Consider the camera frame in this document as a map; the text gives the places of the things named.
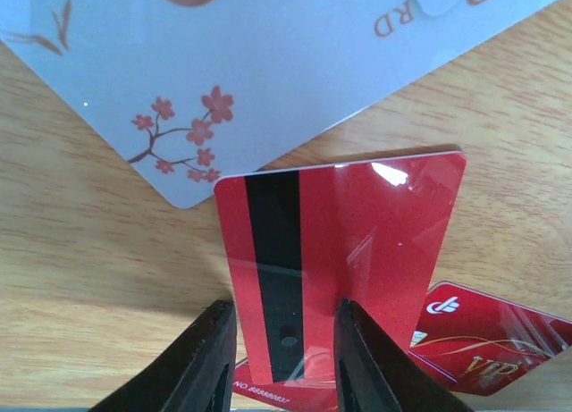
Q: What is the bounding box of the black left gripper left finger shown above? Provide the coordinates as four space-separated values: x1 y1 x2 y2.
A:
91 299 237 412

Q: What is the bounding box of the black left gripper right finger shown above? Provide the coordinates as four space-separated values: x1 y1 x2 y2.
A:
333 298 471 412

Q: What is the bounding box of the white card under arm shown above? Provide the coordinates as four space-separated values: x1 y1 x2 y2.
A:
1 0 557 208

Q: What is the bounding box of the red VIP card right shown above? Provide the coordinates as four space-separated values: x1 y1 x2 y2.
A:
232 359 339 411

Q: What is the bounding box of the red vip card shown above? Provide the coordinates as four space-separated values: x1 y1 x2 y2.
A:
409 282 571 396
232 359 339 411

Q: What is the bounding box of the red VIP card near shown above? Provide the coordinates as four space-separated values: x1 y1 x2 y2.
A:
409 282 571 396

